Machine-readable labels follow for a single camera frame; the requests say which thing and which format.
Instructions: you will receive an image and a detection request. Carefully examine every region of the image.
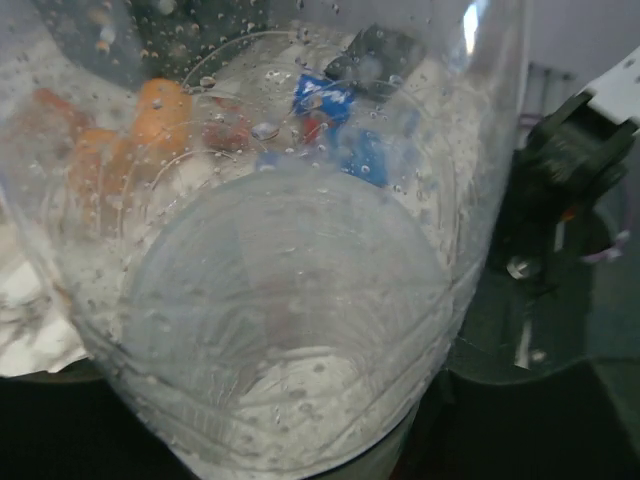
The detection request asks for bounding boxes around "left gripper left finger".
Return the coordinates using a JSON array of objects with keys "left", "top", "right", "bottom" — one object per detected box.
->
[{"left": 1, "top": 360, "right": 194, "bottom": 479}]

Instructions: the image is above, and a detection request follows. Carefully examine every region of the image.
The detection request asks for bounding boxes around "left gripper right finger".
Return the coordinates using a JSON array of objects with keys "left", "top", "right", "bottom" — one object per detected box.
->
[{"left": 392, "top": 340, "right": 639, "bottom": 479}]

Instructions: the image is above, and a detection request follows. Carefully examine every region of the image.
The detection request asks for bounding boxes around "red label water bottle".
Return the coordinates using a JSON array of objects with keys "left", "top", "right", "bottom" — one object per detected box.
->
[{"left": 1, "top": 1, "right": 528, "bottom": 479}]

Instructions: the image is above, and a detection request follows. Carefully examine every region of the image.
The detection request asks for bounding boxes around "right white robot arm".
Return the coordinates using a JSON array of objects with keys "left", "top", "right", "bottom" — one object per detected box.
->
[{"left": 511, "top": 49, "right": 639, "bottom": 227}]

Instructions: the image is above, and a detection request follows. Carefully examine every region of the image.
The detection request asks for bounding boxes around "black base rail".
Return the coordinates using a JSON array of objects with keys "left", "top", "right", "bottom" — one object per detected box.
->
[{"left": 459, "top": 199, "right": 640, "bottom": 386}]

